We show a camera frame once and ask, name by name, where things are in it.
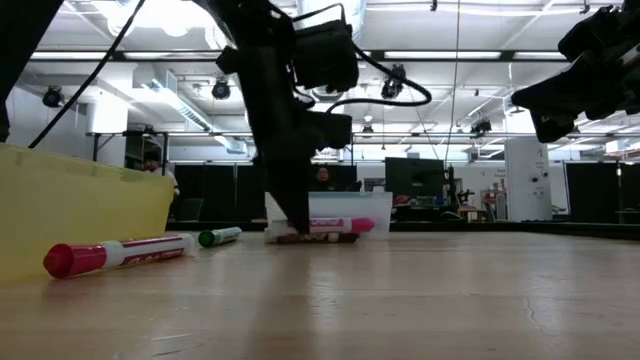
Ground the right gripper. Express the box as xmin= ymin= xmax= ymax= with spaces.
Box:
xmin=510 ymin=4 xmax=640 ymax=145

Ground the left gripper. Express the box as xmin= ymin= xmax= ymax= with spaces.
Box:
xmin=215 ymin=44 xmax=354 ymax=235

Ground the orange Expo marker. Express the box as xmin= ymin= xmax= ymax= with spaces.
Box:
xmin=267 ymin=231 xmax=360 ymax=245

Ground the magenta Expo marker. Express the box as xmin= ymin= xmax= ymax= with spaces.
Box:
xmin=287 ymin=216 xmax=376 ymax=235

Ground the long green Expo marker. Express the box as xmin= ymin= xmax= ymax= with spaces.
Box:
xmin=197 ymin=226 xmax=243 ymax=249

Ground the red cap white marker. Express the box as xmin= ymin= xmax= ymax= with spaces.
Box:
xmin=42 ymin=233 xmax=196 ymax=280

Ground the person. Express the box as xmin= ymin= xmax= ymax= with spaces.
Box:
xmin=310 ymin=166 xmax=334 ymax=193
xmin=142 ymin=149 xmax=181 ymax=199

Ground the black room partition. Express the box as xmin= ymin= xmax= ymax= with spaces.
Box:
xmin=173 ymin=163 xmax=359 ymax=222
xmin=564 ymin=160 xmax=621 ymax=224

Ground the clear plastic bin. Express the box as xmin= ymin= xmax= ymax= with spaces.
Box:
xmin=264 ymin=191 xmax=395 ymax=235

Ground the white round pillar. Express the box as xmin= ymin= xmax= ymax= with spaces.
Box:
xmin=503 ymin=137 xmax=554 ymax=223

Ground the black overhead light bar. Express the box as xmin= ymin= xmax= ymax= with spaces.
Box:
xmin=29 ymin=48 xmax=569 ymax=64

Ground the black monitor screen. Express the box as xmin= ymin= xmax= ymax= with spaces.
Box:
xmin=384 ymin=157 xmax=446 ymax=199

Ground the yellow plastic bin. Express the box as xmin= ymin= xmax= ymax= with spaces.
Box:
xmin=0 ymin=143 xmax=176 ymax=283

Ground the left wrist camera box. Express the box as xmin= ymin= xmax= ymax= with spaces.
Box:
xmin=293 ymin=18 xmax=360 ymax=95

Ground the black aluminium table frame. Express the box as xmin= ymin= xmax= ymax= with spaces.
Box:
xmin=167 ymin=219 xmax=640 ymax=241

